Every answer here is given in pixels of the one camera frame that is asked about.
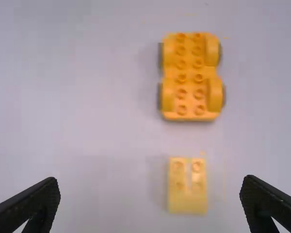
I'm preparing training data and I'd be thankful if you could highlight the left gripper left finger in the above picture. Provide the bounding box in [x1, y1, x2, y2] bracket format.
[0, 177, 62, 233]

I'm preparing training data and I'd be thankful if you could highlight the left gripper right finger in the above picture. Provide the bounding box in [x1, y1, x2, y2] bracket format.
[239, 174, 291, 233]

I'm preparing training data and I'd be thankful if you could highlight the yellow toy car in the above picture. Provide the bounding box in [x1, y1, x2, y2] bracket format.
[156, 32, 226, 122]

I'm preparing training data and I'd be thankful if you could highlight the yellow toy brick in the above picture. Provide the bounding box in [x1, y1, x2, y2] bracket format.
[166, 156, 208, 216]

